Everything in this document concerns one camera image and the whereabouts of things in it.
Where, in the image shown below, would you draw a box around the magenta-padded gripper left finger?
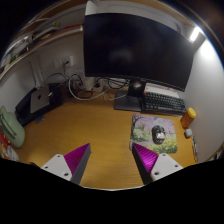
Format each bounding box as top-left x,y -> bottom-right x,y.
40,143 -> 92,185

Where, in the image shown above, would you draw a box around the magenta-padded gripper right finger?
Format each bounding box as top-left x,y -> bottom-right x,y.
132,143 -> 184,185

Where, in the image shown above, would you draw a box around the transparent computer mouse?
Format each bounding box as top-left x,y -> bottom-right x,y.
151,124 -> 167,145

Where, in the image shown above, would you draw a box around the cherry blossom print mouse pad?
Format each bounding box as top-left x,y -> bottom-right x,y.
129,113 -> 179,155

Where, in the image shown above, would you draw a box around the grey earbuds case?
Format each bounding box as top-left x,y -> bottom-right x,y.
184,128 -> 194,139

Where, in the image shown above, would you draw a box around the black pen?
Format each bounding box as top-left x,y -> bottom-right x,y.
191,135 -> 200,164

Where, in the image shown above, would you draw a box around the silver blister pack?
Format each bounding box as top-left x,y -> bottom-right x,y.
34,114 -> 46,125

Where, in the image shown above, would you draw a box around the amber jar with yellow lid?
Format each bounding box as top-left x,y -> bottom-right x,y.
180,107 -> 197,130

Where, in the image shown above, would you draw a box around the black keyboard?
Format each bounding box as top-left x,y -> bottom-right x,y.
141,91 -> 187,116

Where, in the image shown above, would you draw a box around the pale green jug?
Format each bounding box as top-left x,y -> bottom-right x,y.
0,105 -> 26,149

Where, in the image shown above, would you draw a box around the red and white packet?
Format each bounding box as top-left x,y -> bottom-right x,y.
0,131 -> 20,163

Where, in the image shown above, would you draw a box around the silver mini computer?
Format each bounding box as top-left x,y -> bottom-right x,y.
29,85 -> 51,114

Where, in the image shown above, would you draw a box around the black flat box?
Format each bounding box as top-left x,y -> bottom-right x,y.
14,83 -> 65,128

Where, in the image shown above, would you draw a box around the white power strip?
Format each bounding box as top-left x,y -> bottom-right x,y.
83,77 -> 105,93

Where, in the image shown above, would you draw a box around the black computer monitor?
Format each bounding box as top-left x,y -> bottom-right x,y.
83,12 -> 195,113

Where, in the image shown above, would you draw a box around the white cable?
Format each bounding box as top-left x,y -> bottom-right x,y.
68,74 -> 112,101

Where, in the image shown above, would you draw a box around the black cable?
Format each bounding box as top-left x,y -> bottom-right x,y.
44,72 -> 84,88
99,77 -> 132,91

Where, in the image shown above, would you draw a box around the white wall socket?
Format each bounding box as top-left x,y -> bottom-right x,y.
62,55 -> 75,68
53,58 -> 63,69

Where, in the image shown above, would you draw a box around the wooden wall shelf unit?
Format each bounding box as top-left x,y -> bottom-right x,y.
0,0 -> 188,81

